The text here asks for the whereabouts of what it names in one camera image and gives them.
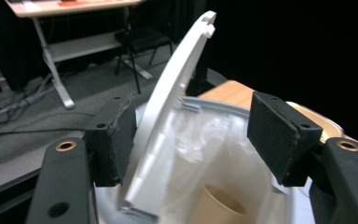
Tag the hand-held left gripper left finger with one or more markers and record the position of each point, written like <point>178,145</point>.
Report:
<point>112,146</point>

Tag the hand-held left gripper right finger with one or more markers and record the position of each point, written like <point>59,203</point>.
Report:
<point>279,140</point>

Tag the white plastic trash bin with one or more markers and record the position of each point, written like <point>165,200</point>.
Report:
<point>104,202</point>

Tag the white trash bin lid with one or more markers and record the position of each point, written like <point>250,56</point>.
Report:
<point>167,93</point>

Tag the brown paper cup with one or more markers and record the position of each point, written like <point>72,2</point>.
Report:
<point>211,208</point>

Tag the beige bowl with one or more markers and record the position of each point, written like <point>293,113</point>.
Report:
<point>317,116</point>

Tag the clear plastic bin liner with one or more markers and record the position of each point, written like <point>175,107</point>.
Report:
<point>205,140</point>

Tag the white desk with metal legs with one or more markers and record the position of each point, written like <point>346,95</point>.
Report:
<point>74,46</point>

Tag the black chair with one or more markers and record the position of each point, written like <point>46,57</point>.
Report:
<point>146,39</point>

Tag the orange item on desk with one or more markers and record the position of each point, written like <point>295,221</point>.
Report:
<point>73,3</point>

